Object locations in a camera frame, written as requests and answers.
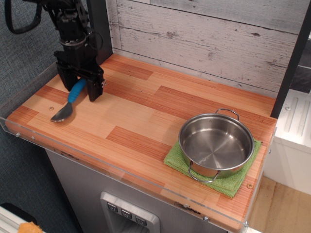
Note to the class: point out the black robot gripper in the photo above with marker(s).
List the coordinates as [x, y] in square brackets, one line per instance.
[79, 59]

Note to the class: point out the blue handled metal spoon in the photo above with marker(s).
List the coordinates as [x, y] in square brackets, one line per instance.
[67, 110]

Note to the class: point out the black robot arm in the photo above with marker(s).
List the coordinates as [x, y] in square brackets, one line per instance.
[71, 20]

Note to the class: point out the stainless steel pan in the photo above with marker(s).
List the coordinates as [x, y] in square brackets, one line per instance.
[215, 145]

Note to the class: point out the clear acrylic edge guard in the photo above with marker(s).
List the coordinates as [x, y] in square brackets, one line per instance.
[127, 132]

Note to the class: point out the grey toy fridge cabinet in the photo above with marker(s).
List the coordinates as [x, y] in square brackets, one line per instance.
[83, 187]

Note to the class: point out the silver dispenser button panel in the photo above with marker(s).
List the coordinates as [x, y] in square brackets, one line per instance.
[124, 217]

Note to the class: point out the white and black box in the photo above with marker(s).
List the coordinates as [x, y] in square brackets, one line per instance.
[11, 217]

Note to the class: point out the orange object at corner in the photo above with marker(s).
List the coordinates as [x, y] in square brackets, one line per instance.
[29, 227]

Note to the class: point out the green folded cloth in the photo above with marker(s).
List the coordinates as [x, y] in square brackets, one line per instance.
[227, 186]

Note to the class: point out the white toy sink unit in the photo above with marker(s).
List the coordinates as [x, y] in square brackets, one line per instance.
[289, 158]

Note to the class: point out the dark right vertical post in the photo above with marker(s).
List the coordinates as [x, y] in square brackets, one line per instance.
[293, 63]

